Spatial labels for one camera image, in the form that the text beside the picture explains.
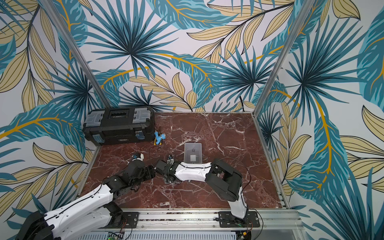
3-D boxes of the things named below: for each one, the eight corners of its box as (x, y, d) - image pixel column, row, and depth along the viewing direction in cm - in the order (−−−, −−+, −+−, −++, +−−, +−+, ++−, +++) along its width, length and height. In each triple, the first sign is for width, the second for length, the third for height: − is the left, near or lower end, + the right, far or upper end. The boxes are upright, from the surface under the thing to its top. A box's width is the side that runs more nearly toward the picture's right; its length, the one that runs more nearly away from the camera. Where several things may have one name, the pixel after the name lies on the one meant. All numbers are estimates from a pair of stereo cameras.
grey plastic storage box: (183, 163, 95) (183, 158, 90) (184, 146, 103) (184, 141, 97) (201, 163, 95) (202, 159, 90) (201, 146, 103) (201, 141, 98)
